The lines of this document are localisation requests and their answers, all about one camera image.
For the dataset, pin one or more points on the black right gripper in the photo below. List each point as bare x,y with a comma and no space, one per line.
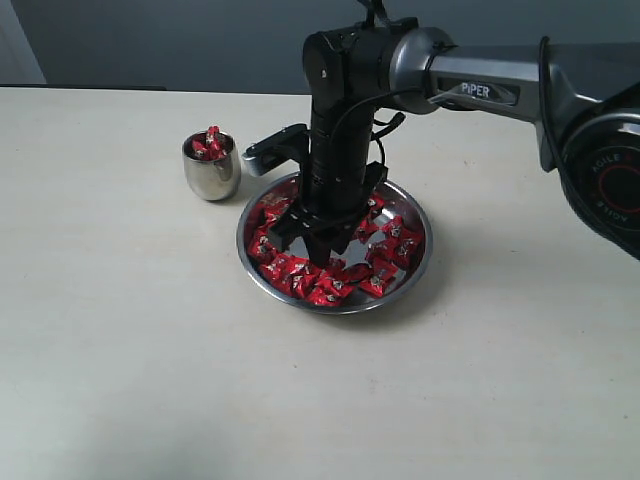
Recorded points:
332,191

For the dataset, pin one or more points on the red candy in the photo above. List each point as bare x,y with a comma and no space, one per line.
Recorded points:
405,249
335,287
260,248
395,229
210,146
376,286

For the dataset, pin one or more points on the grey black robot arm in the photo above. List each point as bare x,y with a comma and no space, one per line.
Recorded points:
583,101

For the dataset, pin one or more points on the round stainless steel plate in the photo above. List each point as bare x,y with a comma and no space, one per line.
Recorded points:
397,203

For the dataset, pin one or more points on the stainless steel cup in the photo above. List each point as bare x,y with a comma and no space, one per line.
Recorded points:
212,181

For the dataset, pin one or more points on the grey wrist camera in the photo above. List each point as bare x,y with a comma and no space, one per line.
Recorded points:
272,150

